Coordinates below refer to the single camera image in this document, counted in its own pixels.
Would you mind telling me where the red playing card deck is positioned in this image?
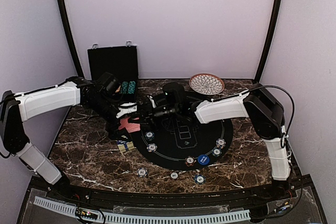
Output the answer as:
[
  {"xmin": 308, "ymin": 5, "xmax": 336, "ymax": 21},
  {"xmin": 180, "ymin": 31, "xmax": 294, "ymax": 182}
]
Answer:
[{"xmin": 118, "ymin": 118, "xmax": 141, "ymax": 133}]

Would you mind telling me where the blue white chip stack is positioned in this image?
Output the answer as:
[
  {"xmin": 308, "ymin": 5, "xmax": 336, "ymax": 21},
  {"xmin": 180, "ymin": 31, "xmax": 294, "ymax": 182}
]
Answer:
[{"xmin": 137, "ymin": 167, "xmax": 148, "ymax": 178}]

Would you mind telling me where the blue small blind button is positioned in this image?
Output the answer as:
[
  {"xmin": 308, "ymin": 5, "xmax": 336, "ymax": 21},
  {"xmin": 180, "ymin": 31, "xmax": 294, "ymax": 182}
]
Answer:
[{"xmin": 197, "ymin": 154, "xmax": 210, "ymax": 166}]

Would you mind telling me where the brown white chip stack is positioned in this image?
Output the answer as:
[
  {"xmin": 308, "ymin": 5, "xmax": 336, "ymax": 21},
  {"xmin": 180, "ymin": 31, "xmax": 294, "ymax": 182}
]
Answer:
[{"xmin": 170, "ymin": 172, "xmax": 179, "ymax": 180}]

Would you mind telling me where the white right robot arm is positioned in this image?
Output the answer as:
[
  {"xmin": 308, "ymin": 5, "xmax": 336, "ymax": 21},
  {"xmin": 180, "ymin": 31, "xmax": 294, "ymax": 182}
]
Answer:
[{"xmin": 133, "ymin": 82, "xmax": 290, "ymax": 200}]

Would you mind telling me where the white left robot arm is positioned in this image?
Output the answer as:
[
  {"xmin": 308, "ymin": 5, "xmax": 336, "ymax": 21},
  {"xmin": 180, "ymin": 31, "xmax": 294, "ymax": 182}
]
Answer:
[{"xmin": 1, "ymin": 73, "xmax": 137, "ymax": 201}]

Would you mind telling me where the gold card box base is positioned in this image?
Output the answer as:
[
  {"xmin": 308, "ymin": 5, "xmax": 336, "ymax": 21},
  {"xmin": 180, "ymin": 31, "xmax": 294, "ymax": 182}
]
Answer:
[{"xmin": 117, "ymin": 141, "xmax": 135, "ymax": 153}]

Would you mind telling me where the green chip row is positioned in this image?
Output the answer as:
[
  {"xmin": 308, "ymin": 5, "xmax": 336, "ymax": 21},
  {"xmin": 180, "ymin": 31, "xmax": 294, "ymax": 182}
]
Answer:
[{"xmin": 120, "ymin": 81, "xmax": 129, "ymax": 94}]

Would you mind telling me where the teal chip row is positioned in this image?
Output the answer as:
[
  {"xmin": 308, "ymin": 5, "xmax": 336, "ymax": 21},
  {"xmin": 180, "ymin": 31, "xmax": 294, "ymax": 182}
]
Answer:
[{"xmin": 127, "ymin": 81, "xmax": 137, "ymax": 94}]

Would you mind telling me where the patterned ceramic plate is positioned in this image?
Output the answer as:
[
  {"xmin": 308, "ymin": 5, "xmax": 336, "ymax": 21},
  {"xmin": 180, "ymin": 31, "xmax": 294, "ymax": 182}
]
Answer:
[{"xmin": 189, "ymin": 73, "xmax": 225, "ymax": 95}]

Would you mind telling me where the round black poker mat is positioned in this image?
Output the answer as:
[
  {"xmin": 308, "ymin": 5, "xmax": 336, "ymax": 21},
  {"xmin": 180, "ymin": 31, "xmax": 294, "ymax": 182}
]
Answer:
[{"xmin": 131, "ymin": 117, "xmax": 233, "ymax": 170}]

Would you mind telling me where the black poker chip case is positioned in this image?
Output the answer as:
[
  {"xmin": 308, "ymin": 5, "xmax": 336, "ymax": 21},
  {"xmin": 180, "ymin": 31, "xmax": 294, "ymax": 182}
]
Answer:
[{"xmin": 87, "ymin": 46, "xmax": 139, "ymax": 102}]

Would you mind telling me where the white slotted cable duct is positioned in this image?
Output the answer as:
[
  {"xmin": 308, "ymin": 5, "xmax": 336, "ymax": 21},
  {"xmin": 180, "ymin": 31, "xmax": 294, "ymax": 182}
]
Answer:
[{"xmin": 33, "ymin": 196, "xmax": 250, "ymax": 223}]

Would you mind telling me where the left black frame post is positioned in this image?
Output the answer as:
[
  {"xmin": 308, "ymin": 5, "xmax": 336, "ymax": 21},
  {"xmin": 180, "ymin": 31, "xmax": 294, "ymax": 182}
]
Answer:
[{"xmin": 57, "ymin": 0, "xmax": 85, "ymax": 77}]

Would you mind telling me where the black frame post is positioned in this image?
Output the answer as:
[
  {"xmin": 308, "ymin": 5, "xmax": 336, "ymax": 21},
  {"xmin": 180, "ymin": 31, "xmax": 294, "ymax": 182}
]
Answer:
[
  {"xmin": 57, "ymin": 0, "xmax": 85, "ymax": 77},
  {"xmin": 254, "ymin": 0, "xmax": 281, "ymax": 83}
]

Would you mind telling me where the right black frame post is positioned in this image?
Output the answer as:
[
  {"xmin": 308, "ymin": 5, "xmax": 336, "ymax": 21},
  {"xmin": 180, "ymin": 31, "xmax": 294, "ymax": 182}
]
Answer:
[{"xmin": 254, "ymin": 0, "xmax": 281, "ymax": 83}]

